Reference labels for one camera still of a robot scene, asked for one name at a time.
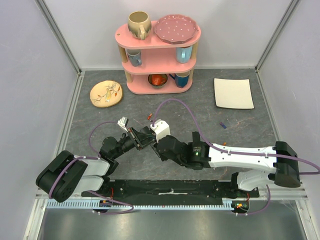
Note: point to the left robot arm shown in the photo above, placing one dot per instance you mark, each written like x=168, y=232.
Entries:
x=68, y=173

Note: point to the beige bird pattern plate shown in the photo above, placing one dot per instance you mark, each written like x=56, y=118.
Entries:
x=106, y=94

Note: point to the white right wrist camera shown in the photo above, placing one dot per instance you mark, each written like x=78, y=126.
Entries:
x=161, y=129

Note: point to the beige ceramic mug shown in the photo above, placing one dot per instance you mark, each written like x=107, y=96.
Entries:
x=139, y=24

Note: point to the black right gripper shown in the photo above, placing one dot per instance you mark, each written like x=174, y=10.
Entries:
x=155, y=146

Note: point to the pink dotted plate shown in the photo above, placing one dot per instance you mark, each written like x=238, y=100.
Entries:
x=175, y=28

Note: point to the light blue mug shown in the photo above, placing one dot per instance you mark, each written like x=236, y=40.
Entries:
x=183, y=54

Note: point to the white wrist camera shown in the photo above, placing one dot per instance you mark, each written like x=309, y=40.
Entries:
x=161, y=129
x=122, y=123

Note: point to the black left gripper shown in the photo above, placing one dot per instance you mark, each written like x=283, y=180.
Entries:
x=133, y=135

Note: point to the white square plate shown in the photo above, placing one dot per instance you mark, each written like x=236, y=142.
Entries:
x=233, y=94

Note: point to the grey blue mug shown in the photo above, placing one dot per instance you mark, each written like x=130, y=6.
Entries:
x=134, y=56

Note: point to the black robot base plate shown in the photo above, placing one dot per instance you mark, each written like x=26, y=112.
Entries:
x=173, y=191

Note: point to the dark blue mug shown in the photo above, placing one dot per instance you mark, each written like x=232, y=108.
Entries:
x=181, y=79

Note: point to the pink three-tier shelf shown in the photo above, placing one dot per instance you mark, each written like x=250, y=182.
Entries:
x=157, y=57

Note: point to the slotted cable duct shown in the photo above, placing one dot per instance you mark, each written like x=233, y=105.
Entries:
x=100, y=204

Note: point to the black remote control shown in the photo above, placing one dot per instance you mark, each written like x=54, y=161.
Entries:
x=148, y=136

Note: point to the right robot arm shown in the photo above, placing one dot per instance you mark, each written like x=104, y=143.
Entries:
x=264, y=165

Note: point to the orange red cup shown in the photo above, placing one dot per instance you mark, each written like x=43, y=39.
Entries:
x=158, y=79

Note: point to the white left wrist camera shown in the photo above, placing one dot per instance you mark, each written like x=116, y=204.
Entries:
x=122, y=123

